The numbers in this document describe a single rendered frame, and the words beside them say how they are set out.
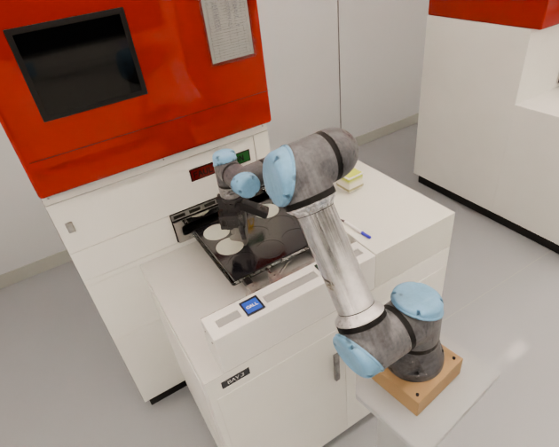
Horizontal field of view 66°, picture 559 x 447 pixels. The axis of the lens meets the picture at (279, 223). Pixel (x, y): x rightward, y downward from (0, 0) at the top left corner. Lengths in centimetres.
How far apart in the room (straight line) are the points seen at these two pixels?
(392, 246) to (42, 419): 187
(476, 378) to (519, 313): 139
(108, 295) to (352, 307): 107
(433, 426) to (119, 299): 118
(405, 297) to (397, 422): 32
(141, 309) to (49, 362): 101
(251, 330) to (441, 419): 52
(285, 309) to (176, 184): 65
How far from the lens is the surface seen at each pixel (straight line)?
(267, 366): 136
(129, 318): 186
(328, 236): 90
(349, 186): 161
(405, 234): 144
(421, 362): 113
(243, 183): 123
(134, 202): 159
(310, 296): 127
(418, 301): 103
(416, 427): 118
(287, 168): 86
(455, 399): 123
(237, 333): 119
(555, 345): 256
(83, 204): 155
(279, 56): 341
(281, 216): 165
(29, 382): 273
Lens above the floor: 184
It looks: 36 degrees down
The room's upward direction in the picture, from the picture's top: 7 degrees counter-clockwise
